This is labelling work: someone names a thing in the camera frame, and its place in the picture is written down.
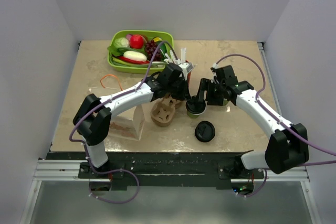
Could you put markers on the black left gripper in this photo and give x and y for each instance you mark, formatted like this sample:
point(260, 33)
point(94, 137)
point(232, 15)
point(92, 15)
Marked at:
point(185, 94)

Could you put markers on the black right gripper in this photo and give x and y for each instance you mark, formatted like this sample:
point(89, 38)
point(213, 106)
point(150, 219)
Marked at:
point(205, 86)

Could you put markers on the black coffee lid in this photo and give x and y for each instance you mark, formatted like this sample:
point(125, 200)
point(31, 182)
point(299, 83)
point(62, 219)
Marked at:
point(195, 106)

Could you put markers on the green paper cup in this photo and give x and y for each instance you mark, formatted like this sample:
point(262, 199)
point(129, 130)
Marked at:
point(225, 102)
point(194, 112)

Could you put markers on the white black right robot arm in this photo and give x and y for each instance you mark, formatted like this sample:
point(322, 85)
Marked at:
point(284, 151)

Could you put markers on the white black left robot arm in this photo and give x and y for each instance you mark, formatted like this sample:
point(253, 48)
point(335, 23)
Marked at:
point(92, 120)

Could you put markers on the red ribbed cup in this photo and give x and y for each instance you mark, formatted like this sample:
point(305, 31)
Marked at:
point(189, 76)

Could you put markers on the cardboard cup carrier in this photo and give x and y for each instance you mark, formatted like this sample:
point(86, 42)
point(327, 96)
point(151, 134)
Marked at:
point(163, 111)

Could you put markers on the green cucumber toy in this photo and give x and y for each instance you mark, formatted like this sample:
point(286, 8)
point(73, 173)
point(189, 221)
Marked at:
point(160, 47)

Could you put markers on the dark grape bunch toy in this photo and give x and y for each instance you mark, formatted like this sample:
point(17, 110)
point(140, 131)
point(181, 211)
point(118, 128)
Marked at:
point(149, 49)

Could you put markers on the red chili toy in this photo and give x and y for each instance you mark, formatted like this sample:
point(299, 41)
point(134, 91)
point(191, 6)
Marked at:
point(122, 58)

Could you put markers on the black lid stack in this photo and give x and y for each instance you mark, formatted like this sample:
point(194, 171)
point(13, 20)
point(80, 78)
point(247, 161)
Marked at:
point(205, 131)

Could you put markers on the white radish toy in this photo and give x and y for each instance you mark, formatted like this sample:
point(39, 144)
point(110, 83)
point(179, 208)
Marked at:
point(135, 56)

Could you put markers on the green plastic bin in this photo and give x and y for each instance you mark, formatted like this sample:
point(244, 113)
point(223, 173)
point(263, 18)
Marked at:
point(147, 35)

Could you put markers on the red apple toy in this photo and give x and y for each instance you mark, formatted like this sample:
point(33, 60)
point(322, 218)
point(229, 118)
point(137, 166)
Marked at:
point(136, 41)

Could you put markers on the green cabbage toy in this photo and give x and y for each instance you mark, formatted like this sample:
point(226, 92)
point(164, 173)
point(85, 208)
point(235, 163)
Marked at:
point(121, 43)

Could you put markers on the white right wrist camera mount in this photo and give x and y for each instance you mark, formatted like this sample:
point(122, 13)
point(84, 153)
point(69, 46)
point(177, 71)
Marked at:
point(215, 70)

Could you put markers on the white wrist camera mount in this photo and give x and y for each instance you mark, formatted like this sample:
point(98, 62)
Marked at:
point(187, 68)
point(215, 70)

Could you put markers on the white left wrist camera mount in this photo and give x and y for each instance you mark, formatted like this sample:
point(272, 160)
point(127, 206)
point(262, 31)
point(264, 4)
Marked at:
point(187, 68)

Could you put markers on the paper bag orange handles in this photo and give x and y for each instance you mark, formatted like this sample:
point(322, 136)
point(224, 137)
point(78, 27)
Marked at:
point(129, 124)

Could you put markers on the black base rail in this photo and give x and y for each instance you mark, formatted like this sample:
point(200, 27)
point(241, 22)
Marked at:
point(162, 169)

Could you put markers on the aluminium frame rail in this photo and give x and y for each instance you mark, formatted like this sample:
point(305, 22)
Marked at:
point(57, 170)

